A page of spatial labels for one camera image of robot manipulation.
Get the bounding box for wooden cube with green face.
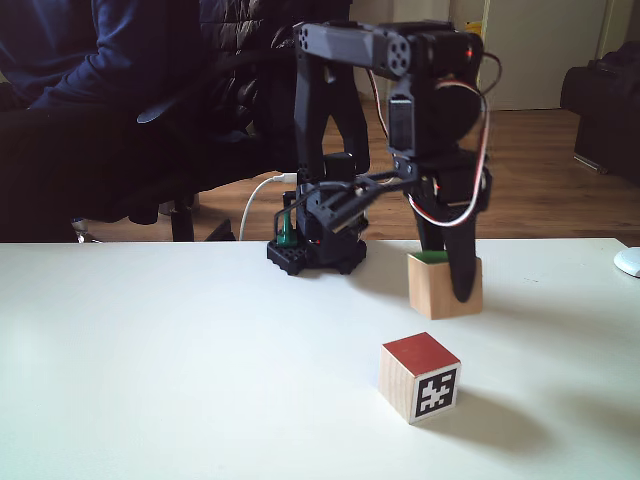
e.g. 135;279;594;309
407;250;485;320

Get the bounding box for wooden cube with red face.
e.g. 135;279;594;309
378;331;462;425

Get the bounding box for green table clamp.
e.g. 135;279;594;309
276;207;300;248

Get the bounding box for white door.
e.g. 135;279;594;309
478;0;609;112

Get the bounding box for white computer mouse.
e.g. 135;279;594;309
612;245;640;278

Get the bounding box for black sofa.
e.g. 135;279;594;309
559;42;640;189

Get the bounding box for white-framed standing mirror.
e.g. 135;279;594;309
388;0;451;25

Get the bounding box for black office chair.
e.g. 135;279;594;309
130;19;301;244

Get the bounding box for black padded jacket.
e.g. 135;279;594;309
199;0;354;56

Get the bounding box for person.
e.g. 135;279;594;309
0;0;296;244

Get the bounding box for red white servo wires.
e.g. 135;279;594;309
367;49;503;230

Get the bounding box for black gripper-mounted camera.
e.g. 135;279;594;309
314;182;376;235

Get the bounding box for white usb cable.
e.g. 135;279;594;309
238;172;301;242

